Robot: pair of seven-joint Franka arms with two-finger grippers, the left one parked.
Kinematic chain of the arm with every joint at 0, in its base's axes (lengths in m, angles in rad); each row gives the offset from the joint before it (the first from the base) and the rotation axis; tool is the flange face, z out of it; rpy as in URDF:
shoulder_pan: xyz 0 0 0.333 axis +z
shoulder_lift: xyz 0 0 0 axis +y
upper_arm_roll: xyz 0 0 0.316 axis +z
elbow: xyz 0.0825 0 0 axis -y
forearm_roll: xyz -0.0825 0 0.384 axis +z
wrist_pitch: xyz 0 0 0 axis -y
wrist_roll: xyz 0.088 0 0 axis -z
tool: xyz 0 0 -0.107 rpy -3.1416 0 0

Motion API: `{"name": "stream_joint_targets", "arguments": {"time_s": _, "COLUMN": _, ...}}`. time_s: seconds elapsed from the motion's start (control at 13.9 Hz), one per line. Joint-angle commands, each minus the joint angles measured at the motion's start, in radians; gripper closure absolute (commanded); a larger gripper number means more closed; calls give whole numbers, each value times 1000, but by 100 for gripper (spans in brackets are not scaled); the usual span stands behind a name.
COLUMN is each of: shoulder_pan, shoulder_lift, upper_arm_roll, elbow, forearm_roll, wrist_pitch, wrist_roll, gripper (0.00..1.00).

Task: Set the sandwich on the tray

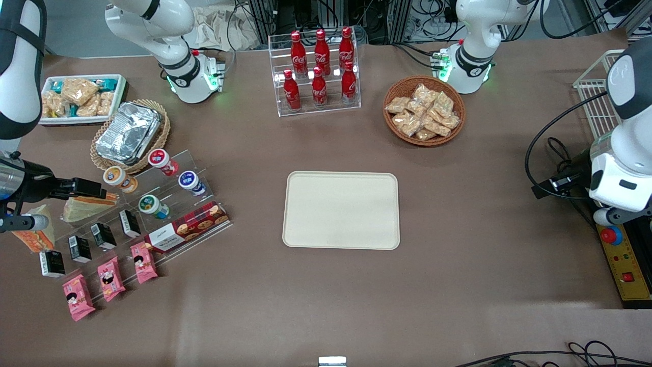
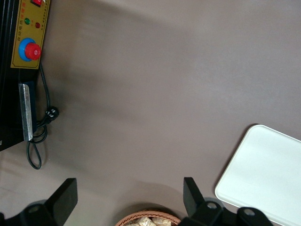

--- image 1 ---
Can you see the white crumpled cloth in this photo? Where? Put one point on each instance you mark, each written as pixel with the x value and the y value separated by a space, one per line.
pixel 219 28

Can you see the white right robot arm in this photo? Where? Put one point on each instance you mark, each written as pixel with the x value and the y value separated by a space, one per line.
pixel 175 56

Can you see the yogurt cup blue lid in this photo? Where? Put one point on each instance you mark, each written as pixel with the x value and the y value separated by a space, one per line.
pixel 191 182

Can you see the oval wicker basket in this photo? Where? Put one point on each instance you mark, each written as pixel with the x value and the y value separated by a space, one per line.
pixel 162 135

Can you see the yogurt cup orange lid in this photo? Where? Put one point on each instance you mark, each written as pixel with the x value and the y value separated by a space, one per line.
pixel 118 178

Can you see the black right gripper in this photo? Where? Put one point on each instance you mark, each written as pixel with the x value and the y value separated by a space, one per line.
pixel 36 184

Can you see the black connector block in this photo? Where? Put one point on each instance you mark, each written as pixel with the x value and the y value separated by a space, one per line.
pixel 560 181

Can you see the round wicker basket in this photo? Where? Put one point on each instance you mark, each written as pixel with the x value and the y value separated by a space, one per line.
pixel 395 133

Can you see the packaged sandwich with orange filling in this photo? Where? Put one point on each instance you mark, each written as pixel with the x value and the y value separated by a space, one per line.
pixel 35 237

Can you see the red cola bottle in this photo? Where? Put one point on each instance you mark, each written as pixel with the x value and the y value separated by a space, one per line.
pixel 298 56
pixel 322 53
pixel 319 89
pixel 346 48
pixel 291 93
pixel 349 84

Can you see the clear acrylic bottle rack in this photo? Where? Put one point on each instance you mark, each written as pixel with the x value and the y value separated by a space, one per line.
pixel 333 109

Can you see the small black carton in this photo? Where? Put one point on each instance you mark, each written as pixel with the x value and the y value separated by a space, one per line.
pixel 52 263
pixel 103 235
pixel 130 223
pixel 80 248

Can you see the packaged sandwich with pale bread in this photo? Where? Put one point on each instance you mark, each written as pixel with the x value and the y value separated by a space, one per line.
pixel 84 210

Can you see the yogurt cup green lid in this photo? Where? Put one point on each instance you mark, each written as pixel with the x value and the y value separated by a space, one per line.
pixel 152 205

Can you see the yellow emergency stop box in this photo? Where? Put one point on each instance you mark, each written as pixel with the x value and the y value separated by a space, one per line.
pixel 624 265

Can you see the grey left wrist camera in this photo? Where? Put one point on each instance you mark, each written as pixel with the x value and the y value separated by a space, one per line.
pixel 604 216

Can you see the pink snack packet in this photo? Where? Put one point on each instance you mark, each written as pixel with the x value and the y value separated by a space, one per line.
pixel 110 278
pixel 143 262
pixel 78 297

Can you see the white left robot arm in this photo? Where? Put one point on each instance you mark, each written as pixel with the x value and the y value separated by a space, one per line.
pixel 473 56

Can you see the clear pack of biscuits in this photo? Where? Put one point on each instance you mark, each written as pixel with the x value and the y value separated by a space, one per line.
pixel 396 105
pixel 451 121
pixel 443 104
pixel 426 134
pixel 437 126
pixel 416 107
pixel 424 94
pixel 406 124

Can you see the white plastic bin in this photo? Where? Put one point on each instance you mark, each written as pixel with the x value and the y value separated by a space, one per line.
pixel 121 94

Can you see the red cookie box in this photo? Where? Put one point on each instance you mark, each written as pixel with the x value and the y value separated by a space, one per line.
pixel 188 227

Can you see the teal snack packet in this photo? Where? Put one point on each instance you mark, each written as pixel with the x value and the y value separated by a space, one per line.
pixel 108 83
pixel 57 86

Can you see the beige serving tray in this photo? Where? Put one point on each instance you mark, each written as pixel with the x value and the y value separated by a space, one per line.
pixel 341 210

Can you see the yogurt cup red lid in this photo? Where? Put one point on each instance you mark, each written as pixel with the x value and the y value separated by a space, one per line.
pixel 163 160

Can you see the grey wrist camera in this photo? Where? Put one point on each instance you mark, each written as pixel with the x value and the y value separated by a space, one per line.
pixel 28 223
pixel 604 216

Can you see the foil food container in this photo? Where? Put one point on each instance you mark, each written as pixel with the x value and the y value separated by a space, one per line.
pixel 127 132

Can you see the clear acrylic tiered stand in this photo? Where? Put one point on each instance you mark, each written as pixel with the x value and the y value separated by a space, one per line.
pixel 170 189

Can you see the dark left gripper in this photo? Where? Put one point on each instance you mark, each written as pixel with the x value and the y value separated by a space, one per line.
pixel 577 168

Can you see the brown table cover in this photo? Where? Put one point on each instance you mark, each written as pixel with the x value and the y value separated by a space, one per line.
pixel 458 229

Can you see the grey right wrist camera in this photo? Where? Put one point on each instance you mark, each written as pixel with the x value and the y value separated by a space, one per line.
pixel 28 223

